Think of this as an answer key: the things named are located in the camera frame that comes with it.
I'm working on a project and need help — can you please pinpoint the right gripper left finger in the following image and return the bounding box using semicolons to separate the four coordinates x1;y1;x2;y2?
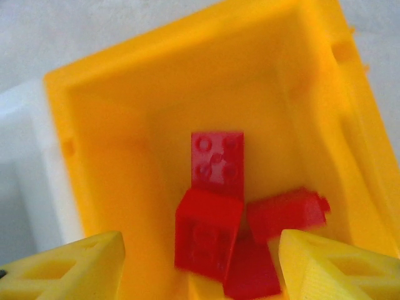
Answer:
0;230;126;300

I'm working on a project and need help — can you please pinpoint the yellow plastic bin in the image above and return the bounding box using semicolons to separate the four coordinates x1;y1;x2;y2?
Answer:
43;0;400;300

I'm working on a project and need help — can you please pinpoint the red lego brick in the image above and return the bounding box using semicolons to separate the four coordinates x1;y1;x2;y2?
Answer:
246;187;331;244
174;187;244;279
223;234;282;299
191;131;244;196

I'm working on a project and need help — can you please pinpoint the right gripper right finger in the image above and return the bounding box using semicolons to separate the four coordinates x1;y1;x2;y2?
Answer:
277;229;400;300

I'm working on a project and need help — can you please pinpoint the white plastic bin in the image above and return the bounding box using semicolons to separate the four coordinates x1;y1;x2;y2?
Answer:
0;79;85;254

